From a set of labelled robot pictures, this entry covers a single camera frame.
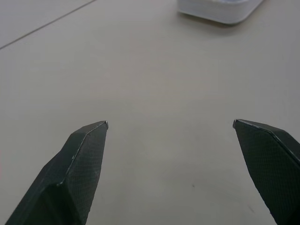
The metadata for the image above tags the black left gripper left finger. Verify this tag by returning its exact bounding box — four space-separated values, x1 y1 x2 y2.
5 120 110 225

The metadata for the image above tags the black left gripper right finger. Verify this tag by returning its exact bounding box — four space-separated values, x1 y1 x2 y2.
232 119 300 225

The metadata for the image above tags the white plastic tray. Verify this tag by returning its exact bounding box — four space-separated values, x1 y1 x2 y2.
177 0 265 26

